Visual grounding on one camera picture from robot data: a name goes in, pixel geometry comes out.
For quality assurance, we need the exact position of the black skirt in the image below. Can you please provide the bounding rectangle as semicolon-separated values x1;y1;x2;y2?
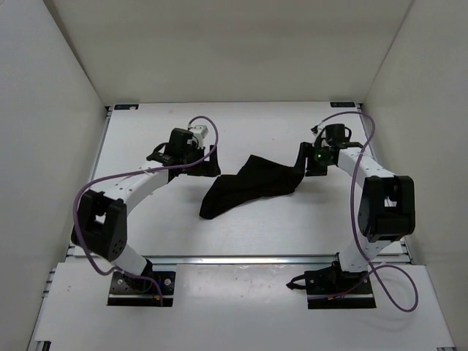
199;155;305;219

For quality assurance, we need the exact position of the aluminium rail front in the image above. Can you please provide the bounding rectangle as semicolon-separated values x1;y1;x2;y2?
149;255;334;265

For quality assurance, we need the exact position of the blue label sticker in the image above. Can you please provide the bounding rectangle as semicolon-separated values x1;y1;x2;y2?
113;104;139;110
330;102;356;108

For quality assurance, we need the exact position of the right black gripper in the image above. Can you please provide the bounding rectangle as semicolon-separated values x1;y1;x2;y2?
292;143;333;177

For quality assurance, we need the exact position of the left blue label sticker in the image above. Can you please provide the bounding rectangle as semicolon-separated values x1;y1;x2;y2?
113;104;139;110

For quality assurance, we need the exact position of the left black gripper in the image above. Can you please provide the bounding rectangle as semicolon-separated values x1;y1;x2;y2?
184;143;222;176

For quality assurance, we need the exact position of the right blue label sticker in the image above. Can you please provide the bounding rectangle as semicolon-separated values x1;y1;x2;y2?
330;102;356;108

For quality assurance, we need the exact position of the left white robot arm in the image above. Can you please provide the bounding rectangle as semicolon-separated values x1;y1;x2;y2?
71;125;221;291

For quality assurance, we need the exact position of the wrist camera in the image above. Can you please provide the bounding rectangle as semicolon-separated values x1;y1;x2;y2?
311;125;325;138
188;124;208;149

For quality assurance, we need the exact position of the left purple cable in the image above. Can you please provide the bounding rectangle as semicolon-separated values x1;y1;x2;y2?
72;116;219;276

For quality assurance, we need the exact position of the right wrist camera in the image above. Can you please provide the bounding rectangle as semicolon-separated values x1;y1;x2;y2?
311;125;325;138

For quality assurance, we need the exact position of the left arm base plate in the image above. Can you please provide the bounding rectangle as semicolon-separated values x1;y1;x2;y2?
107;268;176;307

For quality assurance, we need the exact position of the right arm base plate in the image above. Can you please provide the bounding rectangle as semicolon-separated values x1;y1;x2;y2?
286;263;377;310

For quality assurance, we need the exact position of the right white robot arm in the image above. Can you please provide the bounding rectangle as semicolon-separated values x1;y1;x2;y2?
294;124;415;293

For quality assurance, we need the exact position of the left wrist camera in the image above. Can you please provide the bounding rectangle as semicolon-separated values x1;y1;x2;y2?
188;124;208;149

